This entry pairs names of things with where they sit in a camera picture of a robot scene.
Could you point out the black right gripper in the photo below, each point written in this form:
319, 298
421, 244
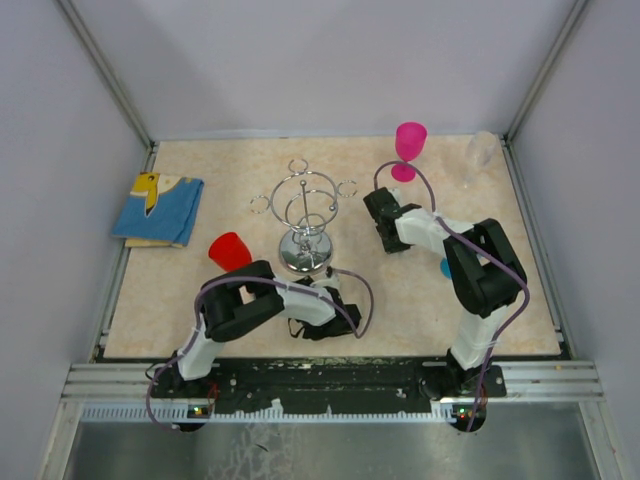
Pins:
395, 247

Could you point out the pink wine glass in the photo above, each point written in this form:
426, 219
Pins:
410, 139

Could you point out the blue wine glass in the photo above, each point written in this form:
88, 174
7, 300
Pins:
445, 269

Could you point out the clear wine glass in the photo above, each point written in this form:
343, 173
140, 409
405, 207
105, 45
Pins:
478, 154

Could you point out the red wine glass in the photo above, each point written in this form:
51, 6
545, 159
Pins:
229, 252

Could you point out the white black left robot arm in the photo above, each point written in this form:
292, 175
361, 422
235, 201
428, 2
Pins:
233, 305

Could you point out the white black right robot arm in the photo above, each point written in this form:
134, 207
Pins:
486, 274

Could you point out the chrome wine glass rack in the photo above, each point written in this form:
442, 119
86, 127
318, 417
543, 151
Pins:
305, 201

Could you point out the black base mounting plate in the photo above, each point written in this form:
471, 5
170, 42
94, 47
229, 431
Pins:
337, 385

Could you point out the blue cloth with duck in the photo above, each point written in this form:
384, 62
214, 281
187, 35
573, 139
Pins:
160, 211

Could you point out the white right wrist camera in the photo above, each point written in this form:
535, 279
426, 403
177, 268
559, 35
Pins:
396, 191

